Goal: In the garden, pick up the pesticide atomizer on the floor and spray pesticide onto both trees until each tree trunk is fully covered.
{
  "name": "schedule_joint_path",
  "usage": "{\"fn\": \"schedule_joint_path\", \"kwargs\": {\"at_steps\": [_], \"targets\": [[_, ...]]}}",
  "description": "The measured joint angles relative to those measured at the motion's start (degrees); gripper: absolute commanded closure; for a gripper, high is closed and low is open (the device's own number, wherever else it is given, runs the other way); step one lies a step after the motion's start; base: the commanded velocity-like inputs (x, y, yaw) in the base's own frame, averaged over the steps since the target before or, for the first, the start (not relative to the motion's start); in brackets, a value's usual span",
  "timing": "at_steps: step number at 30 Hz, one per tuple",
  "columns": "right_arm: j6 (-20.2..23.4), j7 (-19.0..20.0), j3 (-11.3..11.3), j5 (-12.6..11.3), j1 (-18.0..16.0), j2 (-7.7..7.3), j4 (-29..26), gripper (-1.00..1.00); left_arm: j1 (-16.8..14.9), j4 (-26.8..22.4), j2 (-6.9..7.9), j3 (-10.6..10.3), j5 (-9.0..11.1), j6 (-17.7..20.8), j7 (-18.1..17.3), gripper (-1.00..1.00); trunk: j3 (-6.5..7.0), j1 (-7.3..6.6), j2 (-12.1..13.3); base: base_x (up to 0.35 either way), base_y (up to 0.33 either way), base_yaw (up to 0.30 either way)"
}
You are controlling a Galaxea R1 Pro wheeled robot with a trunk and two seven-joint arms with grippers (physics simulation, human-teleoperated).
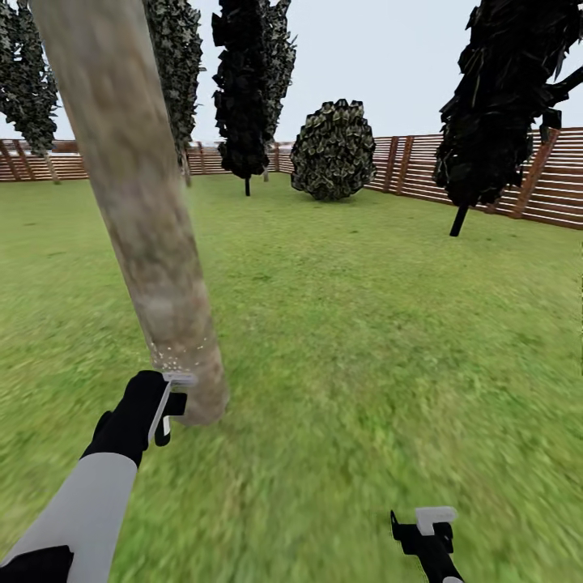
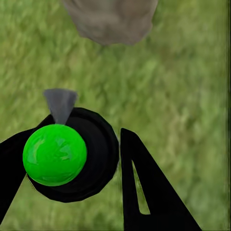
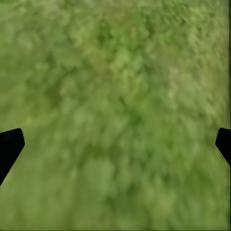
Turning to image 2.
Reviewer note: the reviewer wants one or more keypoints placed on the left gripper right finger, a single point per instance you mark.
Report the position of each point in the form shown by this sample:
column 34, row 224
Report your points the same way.
column 168, row 212

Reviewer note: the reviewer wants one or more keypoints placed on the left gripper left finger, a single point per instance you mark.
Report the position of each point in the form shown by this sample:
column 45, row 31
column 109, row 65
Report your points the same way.
column 12, row 170

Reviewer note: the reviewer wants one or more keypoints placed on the tree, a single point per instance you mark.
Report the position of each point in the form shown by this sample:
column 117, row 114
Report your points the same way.
column 112, row 21

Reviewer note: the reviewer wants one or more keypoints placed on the pesticide atomizer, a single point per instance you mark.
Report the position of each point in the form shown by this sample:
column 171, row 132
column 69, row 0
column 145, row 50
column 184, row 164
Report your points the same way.
column 73, row 153

